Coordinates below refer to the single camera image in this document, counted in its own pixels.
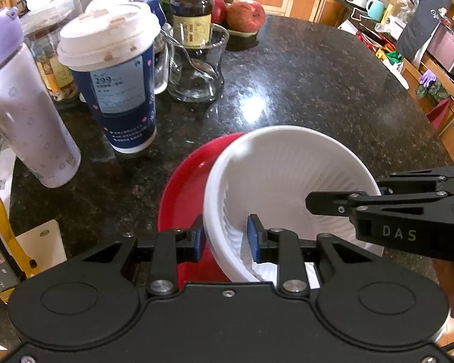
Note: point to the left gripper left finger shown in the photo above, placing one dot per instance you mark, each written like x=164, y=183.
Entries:
x=172, y=248

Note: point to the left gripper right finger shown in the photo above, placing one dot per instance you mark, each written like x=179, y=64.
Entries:
x=281, y=247

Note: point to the magenta plastic plate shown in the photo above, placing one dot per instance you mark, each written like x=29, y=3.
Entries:
x=182, y=202

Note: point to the large white ribbed bowl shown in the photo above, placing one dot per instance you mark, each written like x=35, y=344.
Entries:
x=269, y=172

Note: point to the wooden kitchen cabinets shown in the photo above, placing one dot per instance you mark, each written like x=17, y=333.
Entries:
x=326, y=12

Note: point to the white card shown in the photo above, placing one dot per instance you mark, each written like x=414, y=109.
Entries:
x=44, y=244

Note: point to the yellow phone stand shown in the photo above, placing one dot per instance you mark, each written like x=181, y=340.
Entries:
x=28, y=266

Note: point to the metal spoon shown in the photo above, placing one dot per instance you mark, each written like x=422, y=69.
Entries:
x=195, y=65

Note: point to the clear glass cup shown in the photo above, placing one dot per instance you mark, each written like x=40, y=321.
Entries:
x=195, y=74

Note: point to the teal mug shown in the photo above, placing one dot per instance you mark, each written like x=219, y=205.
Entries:
x=375, y=9

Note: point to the blue paper cup white lid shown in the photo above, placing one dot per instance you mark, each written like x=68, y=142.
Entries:
x=110, y=53

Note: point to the yellow fruit tray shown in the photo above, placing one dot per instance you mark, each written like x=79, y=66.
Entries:
x=239, y=38

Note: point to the purple white water bottle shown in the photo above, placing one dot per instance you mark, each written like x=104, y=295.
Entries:
x=29, y=121

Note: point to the red apple right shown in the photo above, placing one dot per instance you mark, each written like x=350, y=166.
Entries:
x=246, y=16

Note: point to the red apple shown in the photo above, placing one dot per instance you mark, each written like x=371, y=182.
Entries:
x=246, y=16
x=219, y=12

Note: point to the dark sauce jar red lid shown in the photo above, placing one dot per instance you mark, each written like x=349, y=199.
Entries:
x=192, y=21

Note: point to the red apple left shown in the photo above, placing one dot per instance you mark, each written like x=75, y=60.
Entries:
x=219, y=12

